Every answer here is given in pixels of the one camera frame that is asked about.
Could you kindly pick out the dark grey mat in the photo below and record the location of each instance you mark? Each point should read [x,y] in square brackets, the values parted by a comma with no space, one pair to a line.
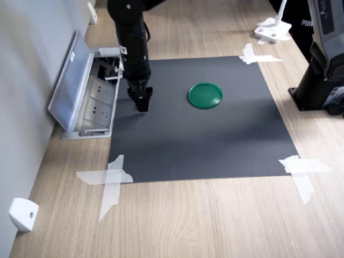
[188,139]

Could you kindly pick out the round green lid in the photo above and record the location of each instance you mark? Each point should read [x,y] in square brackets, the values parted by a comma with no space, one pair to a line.
[205,95]

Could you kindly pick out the white tape strip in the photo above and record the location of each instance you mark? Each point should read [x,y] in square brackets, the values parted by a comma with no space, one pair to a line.
[248,52]
[266,58]
[303,188]
[314,166]
[110,199]
[94,177]

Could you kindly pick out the white stand with flat foot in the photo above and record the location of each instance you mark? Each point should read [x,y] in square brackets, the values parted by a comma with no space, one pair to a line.
[272,31]

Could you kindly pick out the person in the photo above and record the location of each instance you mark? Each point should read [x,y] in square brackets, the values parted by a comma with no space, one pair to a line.
[302,37]

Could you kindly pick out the white power socket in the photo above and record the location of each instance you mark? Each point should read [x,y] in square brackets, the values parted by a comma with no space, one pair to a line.
[97,111]
[100,90]

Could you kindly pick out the white corner bracket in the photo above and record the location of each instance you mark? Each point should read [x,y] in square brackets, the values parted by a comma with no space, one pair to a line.
[92,13]
[22,215]

